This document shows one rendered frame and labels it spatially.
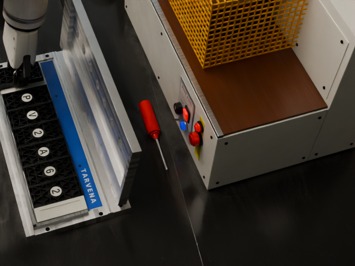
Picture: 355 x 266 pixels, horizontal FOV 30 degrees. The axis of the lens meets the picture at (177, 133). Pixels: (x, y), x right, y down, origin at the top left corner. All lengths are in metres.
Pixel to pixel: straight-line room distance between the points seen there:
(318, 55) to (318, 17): 0.07
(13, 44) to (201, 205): 0.50
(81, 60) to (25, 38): 0.13
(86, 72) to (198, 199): 0.35
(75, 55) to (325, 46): 0.53
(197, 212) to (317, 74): 0.36
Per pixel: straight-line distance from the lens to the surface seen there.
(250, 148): 1.28
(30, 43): 1.37
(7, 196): 1.37
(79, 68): 1.42
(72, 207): 1.30
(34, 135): 1.40
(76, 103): 1.46
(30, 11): 1.32
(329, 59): 1.24
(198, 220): 1.33
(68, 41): 1.47
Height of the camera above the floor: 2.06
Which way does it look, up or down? 54 degrees down
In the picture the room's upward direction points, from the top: 6 degrees clockwise
